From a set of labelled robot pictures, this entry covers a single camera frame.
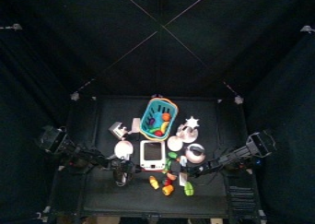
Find orange toy carrot piece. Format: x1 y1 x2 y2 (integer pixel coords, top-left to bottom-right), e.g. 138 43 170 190
166 171 179 182

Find white flat toy piece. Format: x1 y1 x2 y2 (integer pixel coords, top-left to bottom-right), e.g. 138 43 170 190
179 172 190 187

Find orange toy pepper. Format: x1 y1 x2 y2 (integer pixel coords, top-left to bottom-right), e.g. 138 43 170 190
162 184 175 196

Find turquoise toy shopping basket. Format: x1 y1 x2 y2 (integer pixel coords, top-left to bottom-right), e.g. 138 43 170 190
139 97 181 142

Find lime green toy slice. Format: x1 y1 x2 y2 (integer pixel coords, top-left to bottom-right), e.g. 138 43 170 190
183 181 197 197

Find small white round plate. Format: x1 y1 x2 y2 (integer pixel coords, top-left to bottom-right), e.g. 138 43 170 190
166 136 185 152

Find white star-shaped toy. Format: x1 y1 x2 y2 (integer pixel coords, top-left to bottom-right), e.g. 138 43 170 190
185 116 201 129

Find white oval plate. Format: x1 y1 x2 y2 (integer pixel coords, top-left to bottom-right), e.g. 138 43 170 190
114 140 135 160

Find white pink round toy appliance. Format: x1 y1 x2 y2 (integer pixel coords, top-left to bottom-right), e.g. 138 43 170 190
175 124 199 144

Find black cloth backdrop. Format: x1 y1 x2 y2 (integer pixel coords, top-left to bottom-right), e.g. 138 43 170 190
0 0 315 224

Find thin diagonal cord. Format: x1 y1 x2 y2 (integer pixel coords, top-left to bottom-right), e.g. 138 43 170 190
115 0 245 97
75 0 218 94

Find white toy pot black handle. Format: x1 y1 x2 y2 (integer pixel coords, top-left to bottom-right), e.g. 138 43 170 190
185 143 207 165

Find white handheld device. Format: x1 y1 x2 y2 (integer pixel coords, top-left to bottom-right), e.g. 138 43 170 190
139 139 167 171

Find yellow toy corn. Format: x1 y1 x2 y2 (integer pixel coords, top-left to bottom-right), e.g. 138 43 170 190
149 175 162 191

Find grey white toy toaster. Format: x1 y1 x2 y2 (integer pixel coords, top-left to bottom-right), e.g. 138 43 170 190
107 121 131 140

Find long green toy vegetable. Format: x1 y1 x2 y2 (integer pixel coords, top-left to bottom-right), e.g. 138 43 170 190
163 159 174 174

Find pale pink toy box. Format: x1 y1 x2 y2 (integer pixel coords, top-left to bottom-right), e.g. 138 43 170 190
130 117 143 135

